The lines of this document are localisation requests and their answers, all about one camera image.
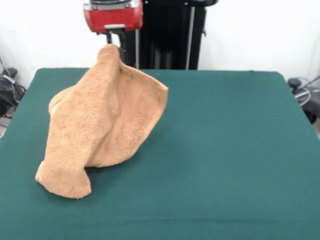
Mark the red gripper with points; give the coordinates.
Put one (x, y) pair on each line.
(112, 18)

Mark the tan terry towel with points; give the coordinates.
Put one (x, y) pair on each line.
(100, 120)

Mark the dark green table cloth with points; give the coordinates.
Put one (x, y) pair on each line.
(225, 162)

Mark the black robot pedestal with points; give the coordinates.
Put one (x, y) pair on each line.
(170, 37)

